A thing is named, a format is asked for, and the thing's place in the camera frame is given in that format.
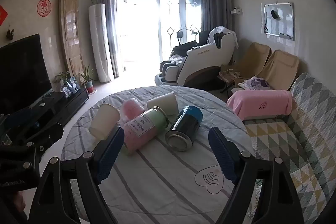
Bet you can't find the tabletop photo frame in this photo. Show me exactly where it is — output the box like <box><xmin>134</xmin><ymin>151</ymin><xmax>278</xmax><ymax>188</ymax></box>
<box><xmin>67</xmin><ymin>76</ymin><xmax>81</xmax><ymax>94</ymax></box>

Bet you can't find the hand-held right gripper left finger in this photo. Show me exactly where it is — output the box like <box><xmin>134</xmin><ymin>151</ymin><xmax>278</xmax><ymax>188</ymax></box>
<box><xmin>28</xmin><ymin>126</ymin><xmax>125</xmax><ymax>224</ymax></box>

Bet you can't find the folding stool with cloth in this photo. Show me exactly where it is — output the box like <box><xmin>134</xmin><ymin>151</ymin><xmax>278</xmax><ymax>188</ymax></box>
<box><xmin>217</xmin><ymin>64</ymin><xmax>245</xmax><ymax>95</ymax></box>

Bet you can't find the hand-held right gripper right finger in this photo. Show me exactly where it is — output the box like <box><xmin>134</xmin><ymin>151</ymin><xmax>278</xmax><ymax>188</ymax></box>
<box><xmin>208</xmin><ymin>126</ymin><xmax>305</xmax><ymax>224</ymax></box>

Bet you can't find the pink and green can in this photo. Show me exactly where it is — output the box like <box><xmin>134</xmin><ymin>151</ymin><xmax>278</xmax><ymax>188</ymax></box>
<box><xmin>122</xmin><ymin>106</ymin><xmax>169</xmax><ymax>156</ymax></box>

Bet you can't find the black television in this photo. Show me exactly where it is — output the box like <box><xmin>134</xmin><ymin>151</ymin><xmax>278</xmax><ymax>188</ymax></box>
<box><xmin>0</xmin><ymin>33</ymin><xmax>52</xmax><ymax>109</ymax></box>

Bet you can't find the red wall banner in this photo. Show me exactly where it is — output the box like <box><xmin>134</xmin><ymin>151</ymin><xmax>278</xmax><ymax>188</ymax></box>
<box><xmin>0</xmin><ymin>5</ymin><xmax>8</xmax><ymax>26</ymax></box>

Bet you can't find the black television cabinet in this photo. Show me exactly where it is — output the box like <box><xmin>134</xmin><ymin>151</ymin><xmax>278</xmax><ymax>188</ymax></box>
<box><xmin>28</xmin><ymin>88</ymin><xmax>90</xmax><ymax>130</ymax></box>

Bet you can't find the potted plant in red pot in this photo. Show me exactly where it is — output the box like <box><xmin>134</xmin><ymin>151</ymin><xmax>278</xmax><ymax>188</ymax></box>
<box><xmin>78</xmin><ymin>64</ymin><xmax>98</xmax><ymax>95</ymax></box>

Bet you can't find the blue metal can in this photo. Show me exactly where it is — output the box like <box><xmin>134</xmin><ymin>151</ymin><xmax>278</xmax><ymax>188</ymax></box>
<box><xmin>164</xmin><ymin>105</ymin><xmax>203</xmax><ymax>152</ymax></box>

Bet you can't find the glass ball ornament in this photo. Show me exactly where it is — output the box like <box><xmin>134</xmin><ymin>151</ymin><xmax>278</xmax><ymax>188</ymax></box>
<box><xmin>60</xmin><ymin>85</ymin><xmax>72</xmax><ymax>99</ymax></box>

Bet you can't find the pink towel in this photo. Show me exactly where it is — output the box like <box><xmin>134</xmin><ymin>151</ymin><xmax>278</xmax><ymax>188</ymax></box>
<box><xmin>226</xmin><ymin>89</ymin><xmax>293</xmax><ymax>122</ymax></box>

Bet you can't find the sofa with patterned cover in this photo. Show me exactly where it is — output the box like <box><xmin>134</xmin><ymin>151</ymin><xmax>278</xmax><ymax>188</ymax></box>
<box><xmin>243</xmin><ymin>72</ymin><xmax>336</xmax><ymax>224</ymax></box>

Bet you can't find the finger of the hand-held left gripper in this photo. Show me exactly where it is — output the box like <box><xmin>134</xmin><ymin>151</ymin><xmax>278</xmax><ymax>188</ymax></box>
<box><xmin>14</xmin><ymin>122</ymin><xmax>65</xmax><ymax>152</ymax></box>
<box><xmin>0</xmin><ymin>106</ymin><xmax>36</xmax><ymax>135</ymax></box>

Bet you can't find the white standing air conditioner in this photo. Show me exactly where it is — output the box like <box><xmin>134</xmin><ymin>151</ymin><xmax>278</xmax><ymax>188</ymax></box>
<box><xmin>88</xmin><ymin>3</ymin><xmax>114</xmax><ymax>83</ymax></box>

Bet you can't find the small green potted plant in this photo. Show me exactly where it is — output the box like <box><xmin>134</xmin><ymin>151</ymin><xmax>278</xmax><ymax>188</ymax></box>
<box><xmin>54</xmin><ymin>71</ymin><xmax>71</xmax><ymax>85</ymax></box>

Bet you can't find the wall whiteboard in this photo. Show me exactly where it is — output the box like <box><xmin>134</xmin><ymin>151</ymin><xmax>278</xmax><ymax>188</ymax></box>
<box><xmin>261</xmin><ymin>1</ymin><xmax>296</xmax><ymax>41</ymax></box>

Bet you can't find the round red wall decoration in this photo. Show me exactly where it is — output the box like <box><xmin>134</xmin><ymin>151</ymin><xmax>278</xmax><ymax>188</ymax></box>
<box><xmin>37</xmin><ymin>0</ymin><xmax>51</xmax><ymax>17</ymax></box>

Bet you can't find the white massage chair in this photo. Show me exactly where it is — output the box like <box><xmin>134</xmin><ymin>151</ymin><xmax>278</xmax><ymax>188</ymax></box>
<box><xmin>154</xmin><ymin>26</ymin><xmax>240</xmax><ymax>88</ymax></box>

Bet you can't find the pink plastic cup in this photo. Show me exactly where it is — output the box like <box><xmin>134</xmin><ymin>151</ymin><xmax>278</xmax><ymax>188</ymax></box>
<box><xmin>119</xmin><ymin>98</ymin><xmax>146</xmax><ymax>125</ymax></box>

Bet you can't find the white paper cup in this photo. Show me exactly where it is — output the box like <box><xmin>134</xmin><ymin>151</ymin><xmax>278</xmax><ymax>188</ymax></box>
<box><xmin>146</xmin><ymin>91</ymin><xmax>179</xmax><ymax>116</ymax></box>
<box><xmin>88</xmin><ymin>103</ymin><xmax>121</xmax><ymax>141</ymax></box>

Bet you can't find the beige sofa cushion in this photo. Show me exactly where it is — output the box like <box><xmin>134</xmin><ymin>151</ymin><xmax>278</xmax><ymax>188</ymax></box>
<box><xmin>237</xmin><ymin>42</ymin><xmax>272</xmax><ymax>83</ymax></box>
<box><xmin>259</xmin><ymin>50</ymin><xmax>300</xmax><ymax>91</ymax></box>

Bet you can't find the round table with striped cloth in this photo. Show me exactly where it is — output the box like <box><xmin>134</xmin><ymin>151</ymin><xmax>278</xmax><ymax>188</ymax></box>
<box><xmin>61</xmin><ymin>86</ymin><xmax>259</xmax><ymax>224</ymax></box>

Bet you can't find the person's left hand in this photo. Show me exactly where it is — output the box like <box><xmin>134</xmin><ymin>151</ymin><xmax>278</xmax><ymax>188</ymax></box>
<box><xmin>11</xmin><ymin>190</ymin><xmax>27</xmax><ymax>218</ymax></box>

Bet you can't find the purple flowered pillow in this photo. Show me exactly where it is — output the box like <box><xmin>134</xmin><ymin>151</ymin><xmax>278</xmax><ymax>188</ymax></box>
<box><xmin>237</xmin><ymin>75</ymin><xmax>275</xmax><ymax>91</ymax></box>

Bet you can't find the black metal rack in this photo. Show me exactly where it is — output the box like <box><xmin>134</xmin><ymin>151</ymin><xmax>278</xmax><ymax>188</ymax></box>
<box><xmin>167</xmin><ymin>25</ymin><xmax>203</xmax><ymax>44</ymax></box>

